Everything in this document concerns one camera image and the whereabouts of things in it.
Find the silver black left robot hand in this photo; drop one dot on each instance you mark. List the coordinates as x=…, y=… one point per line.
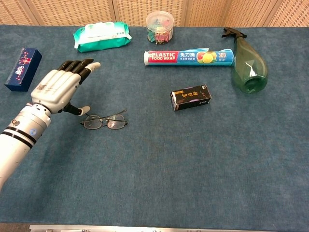
x=55, y=89

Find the thin wire-frame eyeglasses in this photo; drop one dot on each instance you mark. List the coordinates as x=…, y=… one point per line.
x=103, y=122

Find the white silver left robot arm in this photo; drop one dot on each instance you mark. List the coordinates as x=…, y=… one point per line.
x=19, y=140

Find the dark blue rectangular box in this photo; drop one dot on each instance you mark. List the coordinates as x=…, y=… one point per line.
x=23, y=70

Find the green wet wipes pack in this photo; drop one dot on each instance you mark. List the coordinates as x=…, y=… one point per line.
x=103, y=38

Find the woven rattan folding screen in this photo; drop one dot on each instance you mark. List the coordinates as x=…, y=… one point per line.
x=72, y=12

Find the clear jar of colourful clips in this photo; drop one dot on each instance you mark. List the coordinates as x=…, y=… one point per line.
x=159, y=29

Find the small black gold-print box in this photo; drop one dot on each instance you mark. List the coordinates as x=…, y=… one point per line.
x=190, y=97

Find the blue plastic food wrap roll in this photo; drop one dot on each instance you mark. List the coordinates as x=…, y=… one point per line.
x=188, y=58

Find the green spray bottle black nozzle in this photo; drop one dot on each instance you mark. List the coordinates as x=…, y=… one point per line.
x=248, y=67

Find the aluminium rail bar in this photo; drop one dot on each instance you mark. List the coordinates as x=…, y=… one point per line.
x=144, y=229

